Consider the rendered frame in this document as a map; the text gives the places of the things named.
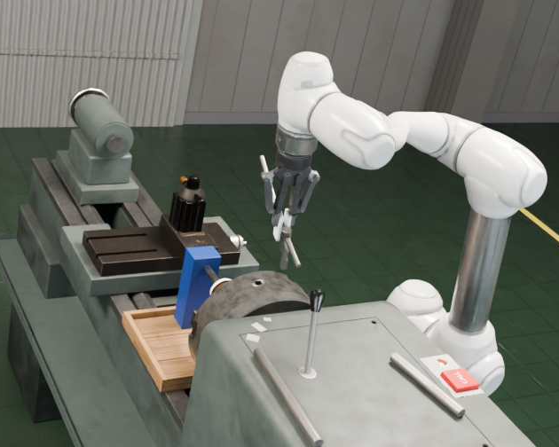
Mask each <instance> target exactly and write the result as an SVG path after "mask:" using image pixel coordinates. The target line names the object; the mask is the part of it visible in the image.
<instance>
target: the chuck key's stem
mask: <svg viewBox="0 0 559 447"><path fill-rule="evenodd" d="M291 234H292V229H291V228H290V227H287V226H286V227H283V228H282V231H281V242H280V251H281V252H282V253H281V258H280V268H281V269H282V270H286V269H287V261H288V259H287V254H288V252H289V250H288V247H287V243H286V241H285V238H290V239H291Z"/></svg>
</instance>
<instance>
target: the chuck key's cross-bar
mask: <svg viewBox="0 0 559 447"><path fill-rule="evenodd" d="M259 159H260V162H261V165H262V169H263V172H265V173H267V172H269V171H268V168H267V165H266V162H265V158H264V156H263V155H261V156H259ZM271 184H272V183H271ZM272 197H273V205H274V201H275V197H276V195H275V192H274V189H273V186H272ZM285 241H286V243H287V247H288V250H289V252H290V254H291V256H292V259H293V261H294V264H295V267H296V268H300V267H301V264H300V262H299V259H298V257H297V254H296V252H295V249H294V247H293V244H292V242H291V239H290V238H285Z"/></svg>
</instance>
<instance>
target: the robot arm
mask: <svg viewBox="0 0 559 447"><path fill-rule="evenodd" d="M278 112H279V120H278V128H277V134H276V139H275V142H276V145H277V147H278V150H277V155H276V162H275V165H274V166H273V167H272V170H271V171H269V172H267V173H265V172H262V173H261V176H262V179H263V180H264V194H265V206H266V208H267V211H268V213H269V214H272V225H273V227H274V230H273V235H274V238H275V239H276V241H280V234H281V228H282V224H283V223H284V225H285V227H286V226H287V227H290V226H293V225H294V224H295V218H296V217H297V216H298V214H297V213H299V212H301V213H303V212H304V211H305V209H306V207H307V204H308V202H309V199H310V197H311V194H312V191H313V189H314V186H315V184H316V183H317V182H318V181H319V180H320V176H319V173H318V171H317V170H311V167H310V165H311V157H312V153H314V152H315V151H316V149H317V146H318V141H319V142H320V143H321V144H322V145H323V146H324V147H326V148H327V149H328V150H329V151H330V152H332V153H333V154H335V155H336V156H338V157H339V158H341V159H342V160H344V161H346V162H347V163H349V164H350V165H352V166H354V167H357V168H360V169H379V168H381V167H383V166H384V165H386V164H387V163H388V162H389V161H390V159H391V158H392V156H393V155H394V152H396V151H398V150H399V149H401V148H402V147H403V145H404V144H405V142H407V143H408V144H410V145H412V146H413V147H415V148H416V149H418V150H419V151H421V152H423V153H426V154H428V155H430V156H432V157H435V158H437V160H438V161H440V162H442V163H443V164H445V165H446V167H448V168H449V169H451V170H453V171H454V172H456V173H457V174H459V175H460V176H462V177H464V183H465V187H466V191H467V195H468V202H469V204H470V206H471V209H470V213H469V218H468V226H467V230H466V235H465V239H464V244H463V249H462V253H461V261H460V266H459V270H458V275H457V279H456V284H455V288H454V293H453V301H452V306H451V310H450V312H448V313H446V311H445V309H444V308H443V307H442V305H443V301H442V299H441V296H440V295H439V293H438V291H437V290H436V289H435V288H434V287H433V286H432V285H431V284H429V283H427V282H424V281H421V280H416V279H411V280H407V281H405V282H404V283H402V284H401V285H400V286H397V287H396V288H395V289H394V290H393V292H392V293H391V294H390V296H389V298H388V299H387V301H386V302H390V303H392V304H394V305H395V306H396V307H397V308H398V309H399V310H400V311H401V312H402V313H403V314H404V315H405V316H406V317H408V318H409V319H410V320H411V321H412V322H413V323H414V324H415V325H416V326H417V327H418V328H419V329H420V330H421V331H422V332H423V333H425V334H426V335H427V336H428V337H429V338H430V339H431V340H432V341H433V342H434V343H435V344H436V345H437V346H438V347H439V348H440V349H441V350H442V351H443V352H444V353H445V354H448V355H449V356H450V357H451V358H452V359H453V361H454V362H455V363H456V364H457V365H458V366H459V367H460V368H464V369H465V370H466V371H467V372H468V373H469V374H470V375H471V376H472V377H473V378H474V379H475V380H476V381H477V382H478V383H479V385H480V386H479V387H480V388H481V389H482V390H483V391H484V393H485V394H486V395H487V396H489V395H490V394H491V393H492V392H493V391H494V390H495V389H496V388H497V387H498V386H499V385H500V384H501V382H502V380H503V378H504V371H505V366H504V362H503V359H502V356H501V354H500V353H499V352H498V351H497V344H496V340H495V332H494V328H493V326H492V324H491V323H490V322H489V320H488V317H489V314H490V309H491V306H492V298H493V295H494V291H495V287H496V283H497V279H498V275H499V271H500V264H501V261H502V256H503V253H504V248H505V245H506V241H507V236H508V229H509V225H510V222H511V217H512V215H513V214H514V213H515V212H517V211H518V210H519V208H526V207H529V206H530V205H532V204H533V203H534V202H535V201H537V200H538V199H539V198H540V196H541V195H542V193H543V192H544V190H545V188H546V185H547V172H546V170H545V168H544V167H543V165H542V164H541V162H540V161H539V159H538V158H537V157H536V156H535V155H534V154H533V153H532V152H531V151H529V150H528V149H527V148H525V147H524V146H522V145H520V144H519V143H517V142H516V141H515V140H513V139H511V138H509V137H507V136H505V135H503V134H501V133H499V132H497V131H494V130H491V129H488V128H486V127H485V126H482V125H480V124H477V123H475V122H470V121H467V120H464V119H461V118H459V117H456V116H453V115H450V114H442V113H434V112H426V113H414V112H396V113H393V114H391V115H389V116H388V117H387V116H386V115H385V114H383V113H380V112H378V111H377V110H375V109H373V108H372V107H370V106H368V105H366V104H365V103H363V102H361V101H356V100H355V99H353V98H349V97H347V96H345V95H343V94H342V93H341V92H340V91H339V90H338V88H337V86H336V85H335V83H334V82H333V72H332V68H331V66H330V63H329V61H328V58H327V57H325V56H323V55H321V54H318V53H315V52H308V51H305V52H300V53H297V54H296V55H294V56H292V57H291V58H290V60H289V61H288V63H287V66H286V68H285V71H284V74H283V76H282V79H281V83H280V87H279V97H278ZM274 176H276V178H277V179H278V189H277V192H276V197H275V201H274V205H273V197H272V184H271V183H272V181H273V177H274ZM306 177H308V178H307V179H306V182H305V184H304V187H303V190H302V193H301V195H300V198H299V191H300V189H301V182H302V181H303V180H304V179H305V178H306ZM290 185H291V190H290V199H289V209H288V208H286V209H285V215H283V214H282V207H283V203H284V199H285V195H286V191H287V188H288V187H289V186H290ZM298 198H299V199H298ZM283 218H284V220H283Z"/></svg>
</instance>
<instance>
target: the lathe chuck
mask: <svg viewBox="0 0 559 447"><path fill-rule="evenodd" d="M254 279H262V280H263V281H264V282H265V285H264V286H253V285H252V284H251V282H252V280H254ZM280 291H287V292H294V293H298V294H302V295H304V296H306V297H307V298H309V299H310V297H309V296H308V295H307V294H306V293H305V292H304V290H302V288H301V287H300V286H299V285H298V284H297V283H296V282H295V283H294V282H292V281H291V280H290V279H288V276H287V275H285V274H283V273H280V272H277V271H255V272H250V273H248V274H244V275H242V276H239V277H237V278H234V279H232V280H230V281H229V282H227V283H225V284H224V285H222V286H220V287H219V288H218V289H217V290H216V291H215V292H214V293H213V294H212V295H211V296H210V297H209V298H208V299H207V300H206V301H205V302H204V303H203V304H202V305H201V307H200V308H199V310H198V311H197V313H196V315H195V317H194V319H193V322H194V323H197V327H198V328H197V330H196V333H195V335H194V339H193V336H192V334H191V333H189V336H188V347H189V351H190V354H191V357H192V359H193V361H194V363H195V364H196V359H197V354H198V349H199V345H200V340H201V333H202V331H203V329H204V328H205V326H206V325H207V324H209V323H210V322H213V321H217V320H223V319H224V318H225V317H226V316H227V315H228V314H230V313H231V312H232V311H233V310H235V309H236V308H237V307H239V306H240V305H241V304H243V303H244V302H247V301H249V300H251V299H253V298H255V297H257V296H259V295H262V294H268V293H272V292H280Z"/></svg>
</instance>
